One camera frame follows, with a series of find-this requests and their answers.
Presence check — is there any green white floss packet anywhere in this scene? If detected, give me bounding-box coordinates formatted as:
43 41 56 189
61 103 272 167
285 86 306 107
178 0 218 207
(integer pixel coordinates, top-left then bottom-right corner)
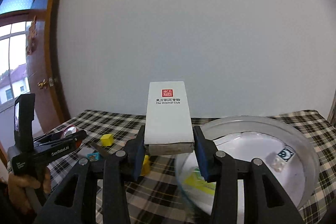
183 168 216 196

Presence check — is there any small yellow cube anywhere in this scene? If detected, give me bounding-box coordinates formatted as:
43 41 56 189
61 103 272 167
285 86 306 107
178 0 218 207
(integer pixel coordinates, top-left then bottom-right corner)
100 134 114 147

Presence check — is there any cyan bear toy brick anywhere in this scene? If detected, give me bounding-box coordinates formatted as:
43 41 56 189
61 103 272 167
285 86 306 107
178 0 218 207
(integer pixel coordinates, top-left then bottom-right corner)
86 152 101 161

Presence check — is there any white rectangular paper box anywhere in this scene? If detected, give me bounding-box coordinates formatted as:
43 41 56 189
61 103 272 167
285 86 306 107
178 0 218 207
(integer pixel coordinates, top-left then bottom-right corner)
144 81 194 156

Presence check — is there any yellow face toy brick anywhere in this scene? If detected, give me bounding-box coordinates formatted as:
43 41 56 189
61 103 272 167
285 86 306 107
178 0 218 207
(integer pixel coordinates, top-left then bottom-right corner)
141 155 150 176

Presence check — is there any red tape roll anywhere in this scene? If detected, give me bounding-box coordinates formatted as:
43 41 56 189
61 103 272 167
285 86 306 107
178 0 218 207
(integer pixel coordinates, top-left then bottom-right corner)
60 125 82 149

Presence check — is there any person's left hand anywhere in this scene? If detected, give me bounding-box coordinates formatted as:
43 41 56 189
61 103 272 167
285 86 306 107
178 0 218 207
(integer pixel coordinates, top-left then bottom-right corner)
8 167 51 214

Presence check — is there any black white plaid tablecloth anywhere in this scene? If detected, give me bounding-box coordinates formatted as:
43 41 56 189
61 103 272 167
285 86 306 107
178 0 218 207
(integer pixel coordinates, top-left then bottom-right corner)
53 110 335 223

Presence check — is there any white moon toy brick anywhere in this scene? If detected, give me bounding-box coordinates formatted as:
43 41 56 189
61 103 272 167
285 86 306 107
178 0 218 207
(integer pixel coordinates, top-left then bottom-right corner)
265 147 296 173

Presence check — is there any round metal tin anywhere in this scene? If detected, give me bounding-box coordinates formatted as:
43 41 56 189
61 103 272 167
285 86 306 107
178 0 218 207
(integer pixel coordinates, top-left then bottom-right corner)
175 116 319 215

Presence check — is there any window with house view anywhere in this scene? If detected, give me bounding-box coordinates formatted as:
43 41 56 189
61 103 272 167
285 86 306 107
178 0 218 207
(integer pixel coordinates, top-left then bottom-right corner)
0 22 31 105

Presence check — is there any brown wooden door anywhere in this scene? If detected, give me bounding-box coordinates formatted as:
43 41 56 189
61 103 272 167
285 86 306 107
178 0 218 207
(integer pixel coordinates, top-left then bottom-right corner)
0 0 71 162

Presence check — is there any brass door handle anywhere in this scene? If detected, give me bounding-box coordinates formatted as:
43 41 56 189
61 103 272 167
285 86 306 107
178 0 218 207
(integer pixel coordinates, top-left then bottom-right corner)
37 79 49 89

